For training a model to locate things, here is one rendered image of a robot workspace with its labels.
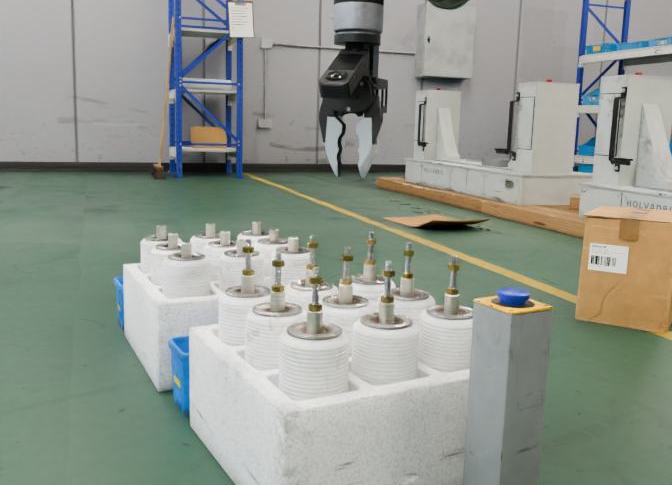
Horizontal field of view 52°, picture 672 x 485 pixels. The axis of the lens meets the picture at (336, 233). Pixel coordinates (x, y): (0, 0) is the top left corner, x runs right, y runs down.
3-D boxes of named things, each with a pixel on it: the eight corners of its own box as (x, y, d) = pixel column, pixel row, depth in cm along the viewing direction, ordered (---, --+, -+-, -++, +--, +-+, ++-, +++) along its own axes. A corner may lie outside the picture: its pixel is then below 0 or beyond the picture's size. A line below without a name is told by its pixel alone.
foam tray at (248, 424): (377, 389, 139) (380, 303, 136) (513, 478, 106) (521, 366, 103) (189, 426, 120) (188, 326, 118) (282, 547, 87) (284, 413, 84)
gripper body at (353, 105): (388, 117, 109) (391, 39, 107) (371, 116, 101) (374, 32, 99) (343, 116, 112) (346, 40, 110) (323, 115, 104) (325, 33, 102)
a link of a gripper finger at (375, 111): (386, 143, 103) (380, 84, 103) (383, 143, 102) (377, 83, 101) (356, 146, 105) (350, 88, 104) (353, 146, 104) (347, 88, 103)
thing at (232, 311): (241, 381, 123) (242, 283, 120) (286, 393, 118) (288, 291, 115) (206, 399, 115) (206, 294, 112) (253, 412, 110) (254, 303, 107)
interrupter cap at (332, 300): (364, 298, 113) (364, 293, 113) (373, 310, 106) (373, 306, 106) (318, 298, 112) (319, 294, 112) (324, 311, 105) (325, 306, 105)
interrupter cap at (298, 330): (277, 329, 95) (277, 324, 95) (326, 323, 98) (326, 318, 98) (301, 345, 88) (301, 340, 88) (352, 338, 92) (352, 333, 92)
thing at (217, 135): (222, 147, 676) (222, 127, 673) (227, 148, 653) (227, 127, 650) (190, 147, 666) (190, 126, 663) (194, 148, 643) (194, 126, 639)
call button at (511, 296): (513, 301, 90) (514, 285, 89) (535, 308, 86) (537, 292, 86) (489, 304, 88) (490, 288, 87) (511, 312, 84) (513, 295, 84)
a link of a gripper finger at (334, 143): (350, 175, 111) (359, 117, 109) (336, 177, 106) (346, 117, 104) (332, 171, 112) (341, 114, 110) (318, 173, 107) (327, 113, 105)
